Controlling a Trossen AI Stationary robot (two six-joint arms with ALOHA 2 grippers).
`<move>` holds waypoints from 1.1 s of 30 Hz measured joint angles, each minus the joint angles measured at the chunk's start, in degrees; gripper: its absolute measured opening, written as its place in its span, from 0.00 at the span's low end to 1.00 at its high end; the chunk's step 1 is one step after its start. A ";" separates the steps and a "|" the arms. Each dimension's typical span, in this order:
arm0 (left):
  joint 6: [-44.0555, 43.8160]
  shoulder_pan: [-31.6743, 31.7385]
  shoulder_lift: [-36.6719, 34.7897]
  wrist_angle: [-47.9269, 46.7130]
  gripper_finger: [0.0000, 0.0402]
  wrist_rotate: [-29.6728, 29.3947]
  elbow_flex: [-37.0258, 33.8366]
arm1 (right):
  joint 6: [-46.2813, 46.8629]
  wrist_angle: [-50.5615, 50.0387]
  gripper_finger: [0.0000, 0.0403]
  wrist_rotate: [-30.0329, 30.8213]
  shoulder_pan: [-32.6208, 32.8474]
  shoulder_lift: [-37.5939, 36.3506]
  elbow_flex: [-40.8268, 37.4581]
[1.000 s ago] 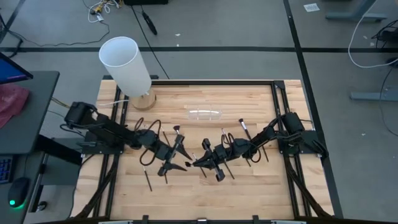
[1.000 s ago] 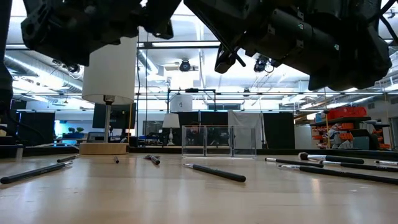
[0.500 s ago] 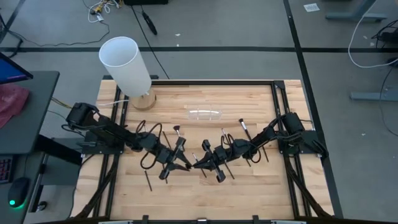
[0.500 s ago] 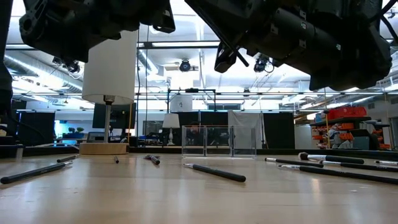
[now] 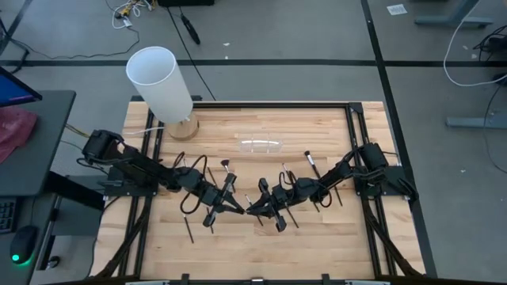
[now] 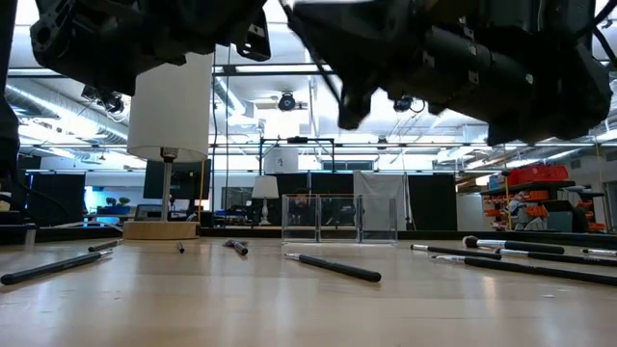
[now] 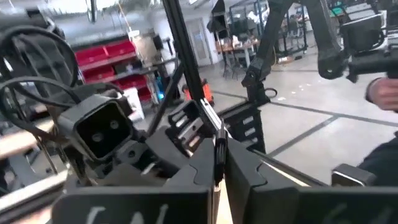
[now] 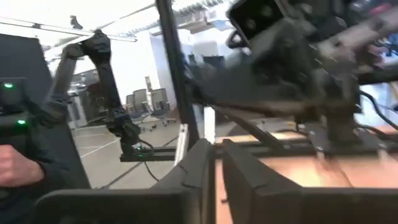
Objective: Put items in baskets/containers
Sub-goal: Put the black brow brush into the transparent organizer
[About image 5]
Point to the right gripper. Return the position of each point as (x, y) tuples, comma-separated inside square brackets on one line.
[(285, 196)]

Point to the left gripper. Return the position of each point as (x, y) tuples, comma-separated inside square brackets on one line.
[(212, 196)]

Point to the fan makeup brush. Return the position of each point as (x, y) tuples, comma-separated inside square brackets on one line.
[(226, 163)]

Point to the round-head makeup brush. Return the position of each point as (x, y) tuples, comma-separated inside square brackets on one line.
[(310, 159)]

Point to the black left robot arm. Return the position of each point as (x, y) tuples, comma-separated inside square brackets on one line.
[(138, 166)]

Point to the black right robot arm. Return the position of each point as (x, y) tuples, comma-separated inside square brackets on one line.
[(340, 170)]

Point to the clear acrylic brush holder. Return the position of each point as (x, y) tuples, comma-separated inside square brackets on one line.
[(245, 144)]

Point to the black table clamp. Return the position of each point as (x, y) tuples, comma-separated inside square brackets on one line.
[(185, 279), (326, 279)]

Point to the white-shade wooden-base table lamp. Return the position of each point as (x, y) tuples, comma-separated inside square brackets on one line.
[(158, 79)]

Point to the black desk beam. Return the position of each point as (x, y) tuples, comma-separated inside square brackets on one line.
[(71, 190)]

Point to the black handheld tool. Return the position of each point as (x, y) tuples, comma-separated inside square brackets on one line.
[(191, 29)]

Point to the grey desk leg with caster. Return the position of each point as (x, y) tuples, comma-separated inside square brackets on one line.
[(49, 233)]

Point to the black side desk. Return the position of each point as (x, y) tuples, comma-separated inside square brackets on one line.
[(47, 138)]

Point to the black computer mouse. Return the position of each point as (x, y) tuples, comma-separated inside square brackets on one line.
[(24, 241)]

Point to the black box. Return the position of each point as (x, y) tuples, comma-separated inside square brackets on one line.
[(186, 2)]

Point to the black keyboard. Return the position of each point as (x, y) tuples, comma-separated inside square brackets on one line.
[(7, 215)]

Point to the pink cloth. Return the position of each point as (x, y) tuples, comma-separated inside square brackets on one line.
[(16, 130)]

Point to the grey desk foot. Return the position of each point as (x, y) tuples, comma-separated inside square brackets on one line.
[(451, 20), (475, 122)]

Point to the white paper label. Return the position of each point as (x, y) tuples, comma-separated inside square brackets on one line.
[(397, 9)]

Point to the computer monitor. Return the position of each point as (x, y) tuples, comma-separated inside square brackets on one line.
[(16, 91)]

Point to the silver-faced camera box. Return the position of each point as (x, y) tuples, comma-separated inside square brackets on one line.
[(257, 282)]

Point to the black aluminium table frame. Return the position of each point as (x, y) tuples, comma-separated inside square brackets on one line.
[(277, 105)]

